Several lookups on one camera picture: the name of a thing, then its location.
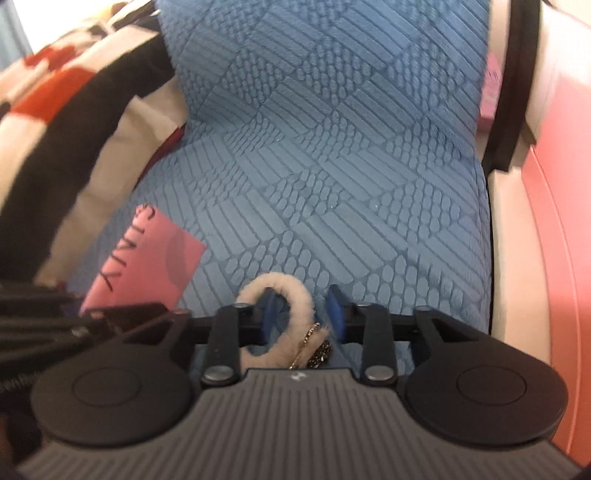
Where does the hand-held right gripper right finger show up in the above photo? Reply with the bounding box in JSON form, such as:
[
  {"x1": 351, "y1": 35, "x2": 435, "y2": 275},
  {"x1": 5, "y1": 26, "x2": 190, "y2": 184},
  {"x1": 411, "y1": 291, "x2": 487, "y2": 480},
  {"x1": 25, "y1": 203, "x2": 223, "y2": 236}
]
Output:
[{"x1": 325, "y1": 285, "x2": 485, "y2": 387}]

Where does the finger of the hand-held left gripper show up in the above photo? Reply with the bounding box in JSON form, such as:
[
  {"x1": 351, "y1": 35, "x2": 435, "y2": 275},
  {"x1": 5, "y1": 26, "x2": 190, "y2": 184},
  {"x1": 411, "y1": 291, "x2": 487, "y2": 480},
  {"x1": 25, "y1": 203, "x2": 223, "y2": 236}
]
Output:
[{"x1": 78, "y1": 302, "x2": 172, "y2": 326}]

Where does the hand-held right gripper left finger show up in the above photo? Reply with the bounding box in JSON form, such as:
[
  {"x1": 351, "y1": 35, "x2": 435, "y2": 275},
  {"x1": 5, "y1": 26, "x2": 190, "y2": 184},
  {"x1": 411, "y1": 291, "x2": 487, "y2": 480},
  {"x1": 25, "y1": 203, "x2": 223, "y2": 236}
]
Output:
[{"x1": 110, "y1": 288, "x2": 279, "y2": 387}]

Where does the white fuzzy hair tie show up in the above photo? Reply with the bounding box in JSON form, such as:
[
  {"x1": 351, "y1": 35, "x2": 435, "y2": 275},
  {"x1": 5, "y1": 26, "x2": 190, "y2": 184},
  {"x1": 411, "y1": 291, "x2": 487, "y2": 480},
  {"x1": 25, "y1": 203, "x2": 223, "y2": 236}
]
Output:
[{"x1": 238, "y1": 273, "x2": 333, "y2": 370}]

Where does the pink box lid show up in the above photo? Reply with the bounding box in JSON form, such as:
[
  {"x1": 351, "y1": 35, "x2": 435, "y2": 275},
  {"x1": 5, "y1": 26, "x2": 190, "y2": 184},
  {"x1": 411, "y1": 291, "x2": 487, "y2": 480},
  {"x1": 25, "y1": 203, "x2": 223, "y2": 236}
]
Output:
[{"x1": 78, "y1": 203, "x2": 207, "y2": 317}]

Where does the pink cardboard box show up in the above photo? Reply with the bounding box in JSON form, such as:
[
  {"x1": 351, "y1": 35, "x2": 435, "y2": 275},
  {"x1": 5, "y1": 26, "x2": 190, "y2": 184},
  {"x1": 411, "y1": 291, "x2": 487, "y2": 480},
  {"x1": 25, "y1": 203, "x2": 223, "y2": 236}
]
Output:
[{"x1": 501, "y1": 69, "x2": 591, "y2": 457}]

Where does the blue textured chair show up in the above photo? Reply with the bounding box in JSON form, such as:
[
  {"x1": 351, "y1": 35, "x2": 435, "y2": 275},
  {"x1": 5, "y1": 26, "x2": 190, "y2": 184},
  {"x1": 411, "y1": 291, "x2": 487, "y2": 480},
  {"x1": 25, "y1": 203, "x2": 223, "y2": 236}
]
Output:
[{"x1": 69, "y1": 0, "x2": 493, "y2": 370}]

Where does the striped blanket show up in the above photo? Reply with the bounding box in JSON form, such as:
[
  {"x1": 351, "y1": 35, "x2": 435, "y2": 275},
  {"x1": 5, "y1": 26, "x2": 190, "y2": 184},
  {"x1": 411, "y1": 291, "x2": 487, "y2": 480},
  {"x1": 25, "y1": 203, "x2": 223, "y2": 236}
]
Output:
[{"x1": 0, "y1": 0, "x2": 192, "y2": 288}]

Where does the small pink carton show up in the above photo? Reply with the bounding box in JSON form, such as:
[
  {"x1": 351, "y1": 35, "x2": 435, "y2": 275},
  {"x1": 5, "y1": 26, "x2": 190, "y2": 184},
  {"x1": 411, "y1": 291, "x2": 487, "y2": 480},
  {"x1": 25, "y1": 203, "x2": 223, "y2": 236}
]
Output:
[{"x1": 479, "y1": 52, "x2": 505, "y2": 133}]

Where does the blue curtain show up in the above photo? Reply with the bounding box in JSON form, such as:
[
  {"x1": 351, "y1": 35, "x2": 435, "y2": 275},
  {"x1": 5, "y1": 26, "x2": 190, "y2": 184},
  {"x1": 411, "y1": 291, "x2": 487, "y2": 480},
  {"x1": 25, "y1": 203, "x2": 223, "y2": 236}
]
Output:
[{"x1": 0, "y1": 0, "x2": 34, "y2": 71}]

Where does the white chair with black frame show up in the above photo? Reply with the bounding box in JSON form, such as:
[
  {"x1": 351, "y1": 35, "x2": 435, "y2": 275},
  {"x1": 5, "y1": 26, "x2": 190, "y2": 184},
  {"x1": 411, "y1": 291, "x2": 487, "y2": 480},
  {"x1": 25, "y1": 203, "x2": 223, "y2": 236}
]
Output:
[{"x1": 480, "y1": 0, "x2": 591, "y2": 370}]

